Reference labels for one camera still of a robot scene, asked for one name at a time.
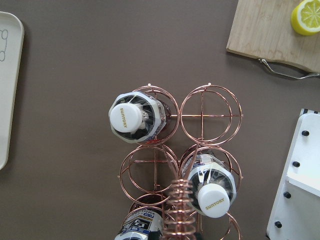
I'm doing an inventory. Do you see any tea bottle white cap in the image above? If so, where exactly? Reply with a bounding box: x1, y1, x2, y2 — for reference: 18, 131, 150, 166
108, 91, 171, 143

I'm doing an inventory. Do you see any copper wire bottle basket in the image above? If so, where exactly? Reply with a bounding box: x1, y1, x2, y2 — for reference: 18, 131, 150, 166
118, 83, 243, 240

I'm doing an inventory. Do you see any wooden cutting board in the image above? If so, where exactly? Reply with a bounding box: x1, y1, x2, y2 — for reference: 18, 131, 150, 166
226, 0, 320, 79

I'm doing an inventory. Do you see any cream rectangular tray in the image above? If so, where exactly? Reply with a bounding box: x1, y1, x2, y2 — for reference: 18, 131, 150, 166
0, 11, 25, 169

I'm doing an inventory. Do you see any half lemon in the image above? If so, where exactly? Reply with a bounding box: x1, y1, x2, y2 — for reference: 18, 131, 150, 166
291, 0, 320, 36

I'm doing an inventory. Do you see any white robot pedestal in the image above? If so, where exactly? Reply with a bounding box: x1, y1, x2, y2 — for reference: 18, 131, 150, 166
266, 108, 320, 240

